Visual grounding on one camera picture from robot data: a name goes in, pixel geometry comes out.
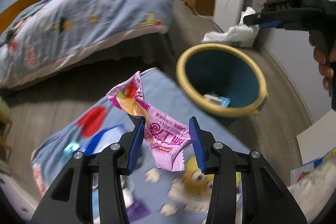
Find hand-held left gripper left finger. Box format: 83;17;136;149
30;119;146;224

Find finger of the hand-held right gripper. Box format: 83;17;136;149
258;20;285;29
243;11;267;26

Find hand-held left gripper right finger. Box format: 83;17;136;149
188;116;307;224

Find white tissue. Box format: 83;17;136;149
202;7;259;47

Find pink snack wrapper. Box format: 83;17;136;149
106;71;192;171

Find blue bin with yellow rim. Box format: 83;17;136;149
176;43;269;125

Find person's right hand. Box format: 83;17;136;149
309;34;334;97

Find blue plastic packet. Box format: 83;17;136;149
79;126;126;159

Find printed blue cushion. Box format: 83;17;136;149
31;68;252;224

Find light blue white carton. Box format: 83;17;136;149
203;93;231;108

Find printed blue white cloth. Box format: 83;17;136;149
290;148;336;183

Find white board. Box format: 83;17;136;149
296;110;336;164

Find white fluffy cloth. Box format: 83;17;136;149
287;161;336;224

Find bed with cartoon duvet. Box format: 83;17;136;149
0;0;179;89

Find wooden bed headboard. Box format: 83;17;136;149
0;0;46;35

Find wooden furniture frame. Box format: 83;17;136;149
0;97;13;161

